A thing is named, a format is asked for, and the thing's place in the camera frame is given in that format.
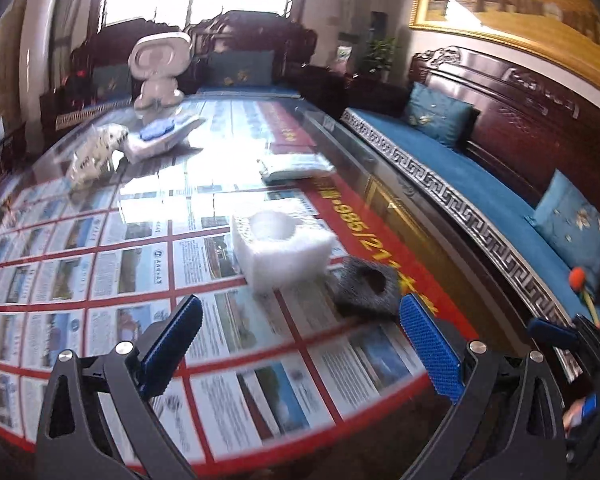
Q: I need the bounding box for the dark grey foam ring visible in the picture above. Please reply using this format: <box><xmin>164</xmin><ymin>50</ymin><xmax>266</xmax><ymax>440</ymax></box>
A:
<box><xmin>325</xmin><ymin>256</ymin><xmax>402</xmax><ymax>319</ymax></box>

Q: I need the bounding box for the orange headed mallet toy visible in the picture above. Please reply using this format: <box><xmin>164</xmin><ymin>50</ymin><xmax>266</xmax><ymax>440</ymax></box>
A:
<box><xmin>568</xmin><ymin>266</ymin><xmax>600</xmax><ymax>330</ymax></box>

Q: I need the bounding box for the white foam block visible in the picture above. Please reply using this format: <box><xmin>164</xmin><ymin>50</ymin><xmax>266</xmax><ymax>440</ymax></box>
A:
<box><xmin>230</xmin><ymin>210</ymin><xmax>337</xmax><ymax>294</ymax></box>

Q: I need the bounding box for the blue bench seat pad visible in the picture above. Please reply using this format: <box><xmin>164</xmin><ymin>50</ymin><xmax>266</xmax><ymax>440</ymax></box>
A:
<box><xmin>341</xmin><ymin>107</ymin><xmax>591</xmax><ymax>325</ymax></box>

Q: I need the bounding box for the white flat tissue pack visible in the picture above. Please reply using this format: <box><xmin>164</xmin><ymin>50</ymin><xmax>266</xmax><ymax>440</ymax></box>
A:
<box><xmin>259</xmin><ymin>153</ymin><xmax>335</xmax><ymax>184</ymax></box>

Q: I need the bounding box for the white blue tray device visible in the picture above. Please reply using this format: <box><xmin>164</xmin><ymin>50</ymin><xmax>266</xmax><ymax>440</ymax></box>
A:
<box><xmin>120</xmin><ymin>116</ymin><xmax>206</xmax><ymax>164</ymax></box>

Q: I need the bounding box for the white crumpled plastic bag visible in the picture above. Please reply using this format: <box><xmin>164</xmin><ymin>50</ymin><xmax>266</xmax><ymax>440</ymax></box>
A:
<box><xmin>66</xmin><ymin>124</ymin><xmax>130</xmax><ymax>190</ymax></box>

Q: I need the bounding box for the blue embroidered side cushion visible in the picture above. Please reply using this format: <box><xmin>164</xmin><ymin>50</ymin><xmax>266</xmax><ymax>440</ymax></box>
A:
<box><xmin>402</xmin><ymin>82</ymin><xmax>474</xmax><ymax>148</ymax></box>

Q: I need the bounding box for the dark wooden sofa bench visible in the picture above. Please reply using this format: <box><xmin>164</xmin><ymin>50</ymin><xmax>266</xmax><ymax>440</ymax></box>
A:
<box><xmin>40</xmin><ymin>11</ymin><xmax>318</xmax><ymax>131</ymax></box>

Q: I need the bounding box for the teal embroidered cushion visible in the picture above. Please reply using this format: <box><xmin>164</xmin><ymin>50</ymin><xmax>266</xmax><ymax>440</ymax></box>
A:
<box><xmin>207</xmin><ymin>51</ymin><xmax>274</xmax><ymax>87</ymax></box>

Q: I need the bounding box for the white robot figurine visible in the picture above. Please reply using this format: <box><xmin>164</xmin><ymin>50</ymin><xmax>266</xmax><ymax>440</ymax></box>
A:
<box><xmin>128</xmin><ymin>32</ymin><xmax>190</xmax><ymax>110</ymax></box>

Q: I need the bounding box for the green potted plant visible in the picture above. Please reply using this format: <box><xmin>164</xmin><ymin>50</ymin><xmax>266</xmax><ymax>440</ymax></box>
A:
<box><xmin>360</xmin><ymin>38</ymin><xmax>398</xmax><ymax>82</ymax></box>

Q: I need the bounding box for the gold framed painting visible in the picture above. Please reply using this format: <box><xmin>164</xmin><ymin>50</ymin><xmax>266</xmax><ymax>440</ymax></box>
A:
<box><xmin>410</xmin><ymin>0</ymin><xmax>600</xmax><ymax>90</ymax></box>

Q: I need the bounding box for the white standing air conditioner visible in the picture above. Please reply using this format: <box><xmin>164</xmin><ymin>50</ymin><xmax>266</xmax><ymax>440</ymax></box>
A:
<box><xmin>18</xmin><ymin>0</ymin><xmax>56</xmax><ymax>155</ymax></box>

